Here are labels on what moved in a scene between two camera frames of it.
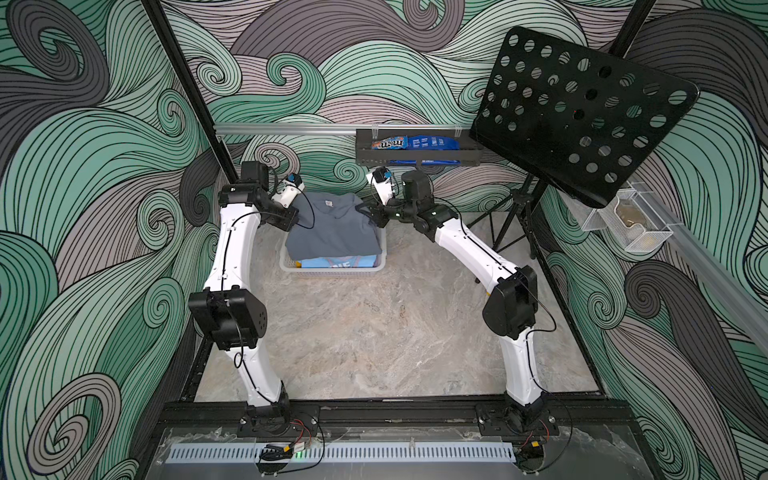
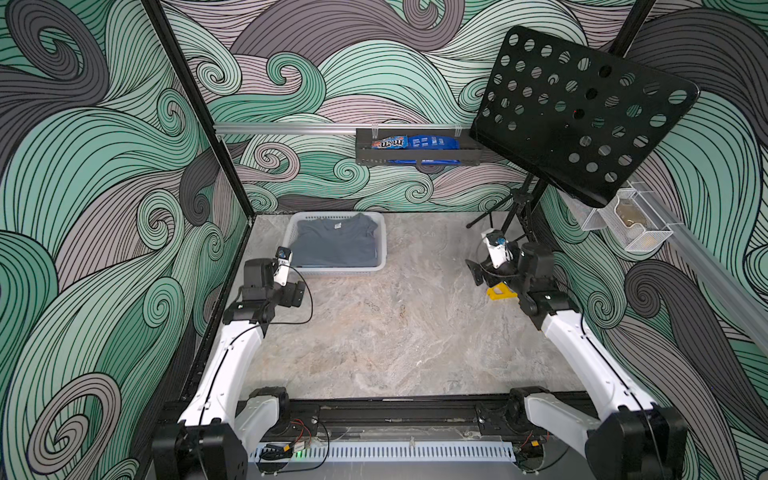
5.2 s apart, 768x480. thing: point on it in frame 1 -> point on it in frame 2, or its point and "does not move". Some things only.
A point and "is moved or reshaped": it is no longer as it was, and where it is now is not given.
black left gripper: (292, 217) -> (294, 293)
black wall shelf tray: (470, 152) does not move
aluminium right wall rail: (738, 302) does not move
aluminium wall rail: (249, 128) does not move
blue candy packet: (416, 142) does not move
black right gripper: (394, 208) -> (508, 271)
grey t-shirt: (332, 225) is moved or reshaped
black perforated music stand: (577, 117) does not move
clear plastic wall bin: (633, 218) does not move
